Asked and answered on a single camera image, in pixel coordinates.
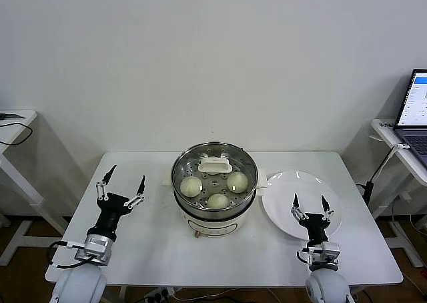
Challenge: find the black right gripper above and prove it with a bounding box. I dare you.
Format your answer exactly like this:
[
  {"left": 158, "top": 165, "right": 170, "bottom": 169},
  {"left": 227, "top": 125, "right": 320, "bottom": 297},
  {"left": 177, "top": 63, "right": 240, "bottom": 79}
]
[{"left": 290, "top": 192, "right": 335, "bottom": 247}]

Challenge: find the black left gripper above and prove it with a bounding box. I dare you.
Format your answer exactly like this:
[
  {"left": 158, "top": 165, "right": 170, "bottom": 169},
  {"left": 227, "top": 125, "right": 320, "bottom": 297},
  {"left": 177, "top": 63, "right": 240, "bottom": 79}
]
[{"left": 87, "top": 164, "right": 147, "bottom": 239}]

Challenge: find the white steamed baozi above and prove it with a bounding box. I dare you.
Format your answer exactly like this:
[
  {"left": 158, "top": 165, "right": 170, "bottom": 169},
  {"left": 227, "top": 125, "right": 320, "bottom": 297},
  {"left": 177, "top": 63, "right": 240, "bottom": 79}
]
[
  {"left": 179, "top": 177, "right": 203, "bottom": 197},
  {"left": 226, "top": 172, "right": 250, "bottom": 194},
  {"left": 207, "top": 192, "right": 230, "bottom": 210}
]

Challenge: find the round glass pot lid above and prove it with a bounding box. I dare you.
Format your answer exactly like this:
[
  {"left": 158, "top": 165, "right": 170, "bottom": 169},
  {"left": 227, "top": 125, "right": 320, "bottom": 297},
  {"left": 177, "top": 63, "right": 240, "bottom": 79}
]
[{"left": 171, "top": 142, "right": 258, "bottom": 211}]

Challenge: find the stainless steel steamer basket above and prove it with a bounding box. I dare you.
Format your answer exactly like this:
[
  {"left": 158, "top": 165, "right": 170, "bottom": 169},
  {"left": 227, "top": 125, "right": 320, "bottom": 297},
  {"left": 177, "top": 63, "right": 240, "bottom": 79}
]
[{"left": 171, "top": 142, "right": 259, "bottom": 219}]

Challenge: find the round white plate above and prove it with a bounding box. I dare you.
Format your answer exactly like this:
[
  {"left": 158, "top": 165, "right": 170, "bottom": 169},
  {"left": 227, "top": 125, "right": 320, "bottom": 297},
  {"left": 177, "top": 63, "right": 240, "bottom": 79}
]
[{"left": 261, "top": 170, "right": 344, "bottom": 240}]

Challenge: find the black clamp block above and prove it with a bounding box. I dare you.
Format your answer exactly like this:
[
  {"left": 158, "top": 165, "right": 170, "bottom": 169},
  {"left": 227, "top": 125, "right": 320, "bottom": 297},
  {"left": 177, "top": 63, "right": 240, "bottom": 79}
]
[{"left": 355, "top": 181, "right": 374, "bottom": 206}]

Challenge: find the white side table with laptop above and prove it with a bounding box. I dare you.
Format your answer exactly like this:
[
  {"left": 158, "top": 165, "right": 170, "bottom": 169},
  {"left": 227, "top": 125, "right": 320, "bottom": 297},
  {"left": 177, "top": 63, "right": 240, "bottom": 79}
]
[{"left": 371, "top": 117, "right": 427, "bottom": 267}]

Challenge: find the white power strip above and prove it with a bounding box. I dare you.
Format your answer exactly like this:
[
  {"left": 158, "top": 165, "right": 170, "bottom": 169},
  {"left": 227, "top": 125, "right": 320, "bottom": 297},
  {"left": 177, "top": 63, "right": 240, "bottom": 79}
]
[{"left": 145, "top": 288, "right": 176, "bottom": 301}]

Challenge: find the grey open laptop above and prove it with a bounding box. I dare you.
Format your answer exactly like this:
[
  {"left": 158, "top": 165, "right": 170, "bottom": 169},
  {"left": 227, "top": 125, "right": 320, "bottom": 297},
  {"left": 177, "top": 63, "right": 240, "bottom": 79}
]
[{"left": 392, "top": 68, "right": 427, "bottom": 169}]

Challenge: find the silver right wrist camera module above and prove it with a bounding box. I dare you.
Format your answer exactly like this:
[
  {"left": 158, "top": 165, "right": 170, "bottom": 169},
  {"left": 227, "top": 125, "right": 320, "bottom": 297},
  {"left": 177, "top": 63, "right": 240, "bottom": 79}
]
[{"left": 320, "top": 242, "right": 342, "bottom": 263}]

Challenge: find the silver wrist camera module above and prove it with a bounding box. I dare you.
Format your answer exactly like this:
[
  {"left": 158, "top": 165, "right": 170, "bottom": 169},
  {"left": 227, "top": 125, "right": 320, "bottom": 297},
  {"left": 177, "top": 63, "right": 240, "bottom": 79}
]
[
  {"left": 320, "top": 242, "right": 342, "bottom": 263},
  {"left": 73, "top": 235, "right": 113, "bottom": 267}
]

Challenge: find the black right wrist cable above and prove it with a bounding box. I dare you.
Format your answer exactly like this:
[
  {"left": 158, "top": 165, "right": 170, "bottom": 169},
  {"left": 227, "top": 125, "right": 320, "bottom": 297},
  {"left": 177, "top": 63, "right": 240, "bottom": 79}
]
[{"left": 296, "top": 248, "right": 313, "bottom": 266}]

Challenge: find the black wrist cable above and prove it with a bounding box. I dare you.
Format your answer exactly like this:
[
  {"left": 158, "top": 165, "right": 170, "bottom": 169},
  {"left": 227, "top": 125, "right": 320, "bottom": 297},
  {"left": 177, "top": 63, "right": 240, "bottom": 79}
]
[
  {"left": 49, "top": 241, "right": 88, "bottom": 270},
  {"left": 296, "top": 248, "right": 313, "bottom": 266}
]

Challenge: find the laptop charger cable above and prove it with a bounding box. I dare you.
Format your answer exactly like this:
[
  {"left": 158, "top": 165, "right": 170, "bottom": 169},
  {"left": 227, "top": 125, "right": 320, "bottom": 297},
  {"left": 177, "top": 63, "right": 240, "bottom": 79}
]
[{"left": 366, "top": 143, "right": 412, "bottom": 187}]

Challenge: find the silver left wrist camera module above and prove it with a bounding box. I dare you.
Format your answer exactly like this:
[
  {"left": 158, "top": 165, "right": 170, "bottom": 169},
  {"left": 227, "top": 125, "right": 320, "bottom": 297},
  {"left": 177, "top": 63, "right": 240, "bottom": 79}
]
[{"left": 73, "top": 235, "right": 113, "bottom": 267}]

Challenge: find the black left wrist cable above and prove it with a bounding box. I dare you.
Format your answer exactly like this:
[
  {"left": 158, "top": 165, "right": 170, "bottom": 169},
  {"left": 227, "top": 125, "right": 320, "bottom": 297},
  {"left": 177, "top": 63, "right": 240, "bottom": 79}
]
[{"left": 49, "top": 241, "right": 88, "bottom": 270}]

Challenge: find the thin black looped cable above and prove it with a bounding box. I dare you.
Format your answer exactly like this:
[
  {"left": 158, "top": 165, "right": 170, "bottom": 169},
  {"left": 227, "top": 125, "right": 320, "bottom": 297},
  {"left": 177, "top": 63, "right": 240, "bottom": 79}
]
[{"left": 0, "top": 121, "right": 33, "bottom": 147}]

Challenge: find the white side table with cable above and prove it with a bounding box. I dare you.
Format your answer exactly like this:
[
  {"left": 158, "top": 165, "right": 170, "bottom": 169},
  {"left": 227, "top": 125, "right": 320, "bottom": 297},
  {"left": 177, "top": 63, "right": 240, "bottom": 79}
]
[{"left": 0, "top": 110, "right": 69, "bottom": 267}]

